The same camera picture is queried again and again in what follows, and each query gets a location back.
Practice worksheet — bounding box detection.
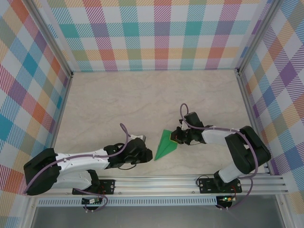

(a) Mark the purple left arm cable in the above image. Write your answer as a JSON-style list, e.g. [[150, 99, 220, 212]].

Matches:
[[24, 123, 133, 213]]

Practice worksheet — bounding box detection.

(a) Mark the perforated metal cable tray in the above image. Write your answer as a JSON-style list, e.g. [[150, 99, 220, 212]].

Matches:
[[37, 196, 218, 207]]

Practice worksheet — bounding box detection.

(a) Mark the small black circuit board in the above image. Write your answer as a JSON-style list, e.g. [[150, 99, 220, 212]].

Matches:
[[82, 198, 103, 205]]

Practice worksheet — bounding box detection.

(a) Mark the thin dark left gripper wire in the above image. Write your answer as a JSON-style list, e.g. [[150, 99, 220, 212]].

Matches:
[[117, 162, 137, 171]]

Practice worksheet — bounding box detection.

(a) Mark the aluminium side rail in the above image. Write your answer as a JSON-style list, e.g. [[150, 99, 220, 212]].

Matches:
[[41, 73, 73, 178], [236, 71, 271, 175]]

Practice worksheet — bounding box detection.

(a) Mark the green paper sheet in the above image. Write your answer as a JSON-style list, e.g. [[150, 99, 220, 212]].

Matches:
[[154, 129, 179, 162]]

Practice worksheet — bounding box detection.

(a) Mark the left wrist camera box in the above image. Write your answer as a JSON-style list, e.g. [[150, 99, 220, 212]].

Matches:
[[129, 134, 147, 143]]

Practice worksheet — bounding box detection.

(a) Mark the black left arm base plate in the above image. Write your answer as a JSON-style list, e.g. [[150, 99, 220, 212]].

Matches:
[[72, 179, 116, 195]]

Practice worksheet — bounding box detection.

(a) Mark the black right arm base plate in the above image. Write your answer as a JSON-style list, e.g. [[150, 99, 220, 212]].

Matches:
[[198, 178, 242, 194]]

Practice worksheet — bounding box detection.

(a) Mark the aluminium frame post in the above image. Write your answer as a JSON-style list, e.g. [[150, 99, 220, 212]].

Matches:
[[236, 0, 285, 76], [29, 0, 73, 78]]

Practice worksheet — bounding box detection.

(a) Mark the grey metal base panel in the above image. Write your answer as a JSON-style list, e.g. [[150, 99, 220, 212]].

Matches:
[[30, 205, 285, 228]]

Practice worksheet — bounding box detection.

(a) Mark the aluminium mounting rail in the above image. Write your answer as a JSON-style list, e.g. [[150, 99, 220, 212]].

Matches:
[[26, 174, 289, 197]]

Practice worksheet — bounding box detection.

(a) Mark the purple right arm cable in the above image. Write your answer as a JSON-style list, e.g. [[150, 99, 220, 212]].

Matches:
[[180, 103, 258, 211]]

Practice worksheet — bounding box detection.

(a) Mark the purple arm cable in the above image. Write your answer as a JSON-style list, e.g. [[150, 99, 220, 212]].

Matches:
[[24, 123, 133, 213], [180, 103, 258, 211]]

